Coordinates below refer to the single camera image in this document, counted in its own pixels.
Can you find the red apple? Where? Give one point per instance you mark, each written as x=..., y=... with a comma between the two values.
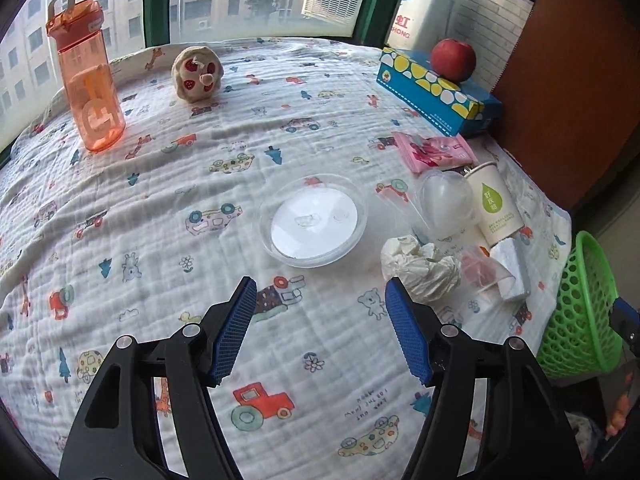
x=452, y=60

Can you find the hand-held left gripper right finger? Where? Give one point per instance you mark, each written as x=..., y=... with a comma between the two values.
x=407, y=330

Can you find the white printed blanket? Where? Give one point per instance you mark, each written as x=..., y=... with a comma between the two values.
x=150, y=185

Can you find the blue spotted tissue box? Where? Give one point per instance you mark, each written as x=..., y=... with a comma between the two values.
x=425, y=85

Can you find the green window frame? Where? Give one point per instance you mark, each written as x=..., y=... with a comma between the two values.
x=157, y=0

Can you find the green plastic basket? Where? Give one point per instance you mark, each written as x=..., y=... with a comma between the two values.
x=575, y=320

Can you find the person's right hand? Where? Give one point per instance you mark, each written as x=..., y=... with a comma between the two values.
x=619, y=412

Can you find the clear rectangular plastic container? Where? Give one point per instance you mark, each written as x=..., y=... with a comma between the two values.
x=477, y=270

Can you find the white printed carton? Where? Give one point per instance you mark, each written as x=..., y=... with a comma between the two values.
x=425, y=5

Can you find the brown wooden board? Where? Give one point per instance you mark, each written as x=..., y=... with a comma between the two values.
x=575, y=85

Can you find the round clear plastic container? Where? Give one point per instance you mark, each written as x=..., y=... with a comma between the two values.
x=315, y=220

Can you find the pink snack packet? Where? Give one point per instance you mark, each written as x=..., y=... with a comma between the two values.
x=430, y=152

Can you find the white tissue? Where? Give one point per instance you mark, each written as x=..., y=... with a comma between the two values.
x=420, y=270

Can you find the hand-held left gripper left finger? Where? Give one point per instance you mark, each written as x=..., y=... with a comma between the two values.
x=232, y=330

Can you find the beige plush toy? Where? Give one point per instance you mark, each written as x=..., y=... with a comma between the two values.
x=195, y=77

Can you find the white paper cup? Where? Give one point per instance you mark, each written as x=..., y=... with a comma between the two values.
x=495, y=205

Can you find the orange water bottle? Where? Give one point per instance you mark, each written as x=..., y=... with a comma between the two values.
x=92, y=90

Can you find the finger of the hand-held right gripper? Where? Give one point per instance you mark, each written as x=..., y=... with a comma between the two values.
x=626, y=325

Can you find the clear plastic dome lid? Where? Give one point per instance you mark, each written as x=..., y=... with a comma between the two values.
x=445, y=200

